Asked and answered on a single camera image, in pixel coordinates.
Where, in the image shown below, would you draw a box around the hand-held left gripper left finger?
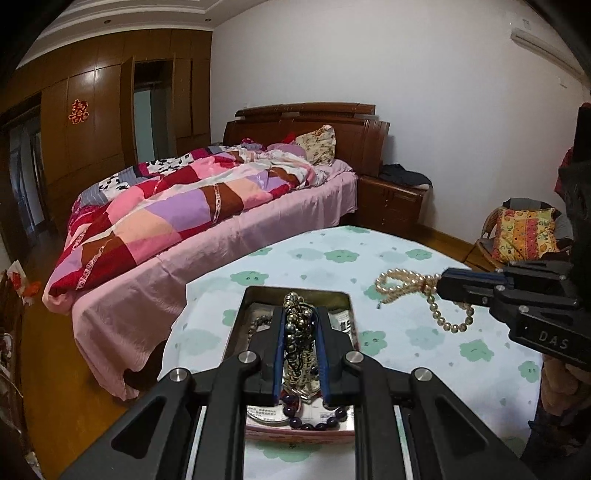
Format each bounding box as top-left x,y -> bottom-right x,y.
60,305 -> 287,480

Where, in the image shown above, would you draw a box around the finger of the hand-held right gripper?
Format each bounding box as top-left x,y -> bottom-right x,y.
438,267 -> 515,283
436,276 -> 504,309

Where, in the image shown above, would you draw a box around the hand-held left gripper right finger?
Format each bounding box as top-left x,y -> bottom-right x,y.
311,305 -> 539,480

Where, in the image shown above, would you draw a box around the purple bead bracelet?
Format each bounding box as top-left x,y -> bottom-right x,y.
279,390 -> 349,432

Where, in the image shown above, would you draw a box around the pink tin box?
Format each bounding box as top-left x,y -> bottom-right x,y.
222,285 -> 358,439

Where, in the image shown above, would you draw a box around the metallic bead necklace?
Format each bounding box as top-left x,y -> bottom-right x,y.
281,291 -> 324,402

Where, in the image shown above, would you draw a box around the pearl necklace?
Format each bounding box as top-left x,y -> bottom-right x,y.
375,268 -> 475,333

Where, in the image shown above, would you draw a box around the person's right forearm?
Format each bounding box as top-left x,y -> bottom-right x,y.
522,406 -> 591,480

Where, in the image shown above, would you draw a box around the person's right hand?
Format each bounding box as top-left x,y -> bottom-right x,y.
538,355 -> 591,416

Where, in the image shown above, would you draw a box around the wicker chair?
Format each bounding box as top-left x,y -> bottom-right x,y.
462,198 -> 575,273

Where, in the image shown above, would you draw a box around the colourful patterned cushion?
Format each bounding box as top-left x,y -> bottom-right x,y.
492,207 -> 559,264

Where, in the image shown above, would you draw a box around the white green flowered tablecloth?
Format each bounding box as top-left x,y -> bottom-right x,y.
159,225 -> 543,480

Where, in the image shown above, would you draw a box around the wooden nightstand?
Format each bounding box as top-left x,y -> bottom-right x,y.
356,174 -> 432,228

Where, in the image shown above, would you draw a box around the dark clothes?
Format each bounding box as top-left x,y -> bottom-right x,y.
379,164 -> 434,189

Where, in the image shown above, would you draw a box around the wooden bed with pink sheet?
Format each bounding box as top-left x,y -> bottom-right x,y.
41,102 -> 391,402

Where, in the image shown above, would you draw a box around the floral pillow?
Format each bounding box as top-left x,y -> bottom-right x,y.
294,124 -> 337,166

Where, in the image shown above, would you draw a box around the patchwork quilt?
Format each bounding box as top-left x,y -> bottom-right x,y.
44,143 -> 331,301

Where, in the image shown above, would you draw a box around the purple pillow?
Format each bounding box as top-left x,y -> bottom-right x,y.
267,142 -> 306,160

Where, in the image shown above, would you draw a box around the white air conditioner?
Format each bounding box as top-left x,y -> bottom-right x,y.
510,27 -> 585,77

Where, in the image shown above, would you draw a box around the red white plastic bag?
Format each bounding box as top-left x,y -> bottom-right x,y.
4,259 -> 42,306

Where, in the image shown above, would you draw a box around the wooden wardrobe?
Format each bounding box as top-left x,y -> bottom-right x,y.
0,28 -> 213,259

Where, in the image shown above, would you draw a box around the dark bead bracelet in box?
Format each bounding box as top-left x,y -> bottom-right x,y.
247,314 -> 274,340

